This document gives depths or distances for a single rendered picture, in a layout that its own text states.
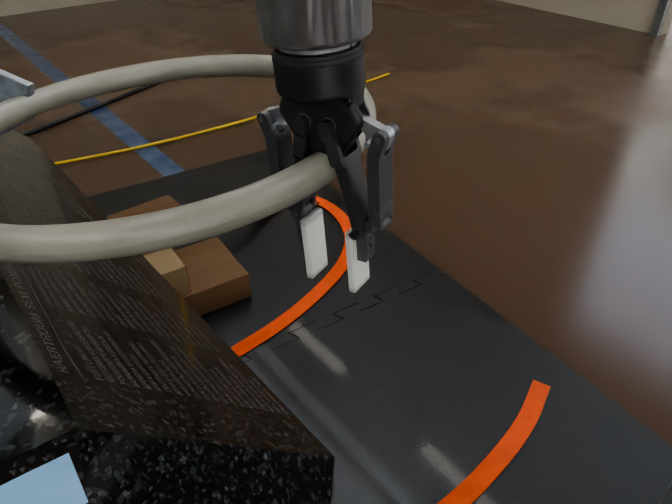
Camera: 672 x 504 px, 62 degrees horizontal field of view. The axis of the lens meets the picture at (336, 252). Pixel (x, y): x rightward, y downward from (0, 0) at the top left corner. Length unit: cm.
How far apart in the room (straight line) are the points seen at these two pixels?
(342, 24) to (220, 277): 135
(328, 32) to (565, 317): 151
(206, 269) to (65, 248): 131
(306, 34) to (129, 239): 20
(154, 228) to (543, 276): 166
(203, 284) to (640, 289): 137
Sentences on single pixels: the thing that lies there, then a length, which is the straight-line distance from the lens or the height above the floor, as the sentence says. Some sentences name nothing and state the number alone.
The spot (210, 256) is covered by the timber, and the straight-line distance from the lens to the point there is 181.
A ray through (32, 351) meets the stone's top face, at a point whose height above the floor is 80.
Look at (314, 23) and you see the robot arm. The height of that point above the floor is 105.
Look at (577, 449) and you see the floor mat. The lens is 149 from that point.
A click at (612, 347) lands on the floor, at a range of 180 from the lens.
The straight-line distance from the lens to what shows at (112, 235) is 45.
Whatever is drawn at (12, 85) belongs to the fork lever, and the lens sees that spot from 85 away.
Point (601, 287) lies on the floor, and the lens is 201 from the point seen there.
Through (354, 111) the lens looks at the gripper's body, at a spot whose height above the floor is 98.
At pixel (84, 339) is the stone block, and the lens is 60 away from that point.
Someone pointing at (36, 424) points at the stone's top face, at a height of 80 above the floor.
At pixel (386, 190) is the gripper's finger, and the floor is 91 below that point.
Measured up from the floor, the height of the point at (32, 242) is 91.
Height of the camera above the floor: 115
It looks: 36 degrees down
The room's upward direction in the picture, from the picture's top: straight up
